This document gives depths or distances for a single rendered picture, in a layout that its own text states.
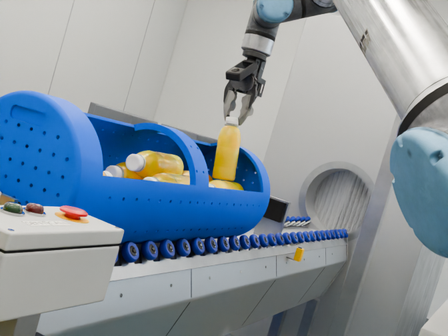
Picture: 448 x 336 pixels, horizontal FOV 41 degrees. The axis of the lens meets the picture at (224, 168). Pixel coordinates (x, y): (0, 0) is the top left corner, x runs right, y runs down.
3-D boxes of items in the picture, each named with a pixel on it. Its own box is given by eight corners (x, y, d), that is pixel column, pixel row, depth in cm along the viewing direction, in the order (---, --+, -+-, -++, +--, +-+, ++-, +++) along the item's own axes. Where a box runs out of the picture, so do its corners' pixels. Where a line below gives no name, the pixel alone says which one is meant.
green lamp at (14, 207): (25, 215, 69) (28, 206, 69) (11, 215, 67) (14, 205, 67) (12, 209, 70) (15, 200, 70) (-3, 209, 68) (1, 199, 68)
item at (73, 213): (91, 222, 77) (94, 213, 77) (73, 222, 73) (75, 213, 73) (71, 213, 78) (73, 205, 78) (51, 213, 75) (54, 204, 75)
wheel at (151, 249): (151, 235, 133) (143, 238, 134) (145, 247, 129) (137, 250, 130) (161, 249, 134) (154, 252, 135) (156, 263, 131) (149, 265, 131)
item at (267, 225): (279, 242, 223) (291, 202, 222) (275, 242, 219) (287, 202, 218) (255, 233, 227) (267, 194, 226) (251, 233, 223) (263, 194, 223)
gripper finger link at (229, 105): (233, 125, 178) (246, 96, 177) (225, 121, 173) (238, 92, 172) (225, 120, 179) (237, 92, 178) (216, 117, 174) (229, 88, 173)
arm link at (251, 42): (267, 37, 167) (237, 31, 171) (263, 53, 167) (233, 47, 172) (279, 45, 175) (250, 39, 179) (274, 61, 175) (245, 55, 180)
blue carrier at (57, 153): (257, 249, 177) (282, 157, 176) (54, 274, 99) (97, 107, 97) (177, 222, 190) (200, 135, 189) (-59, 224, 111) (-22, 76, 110)
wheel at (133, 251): (131, 236, 126) (123, 239, 127) (125, 249, 122) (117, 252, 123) (143, 251, 128) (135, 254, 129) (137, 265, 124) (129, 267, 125)
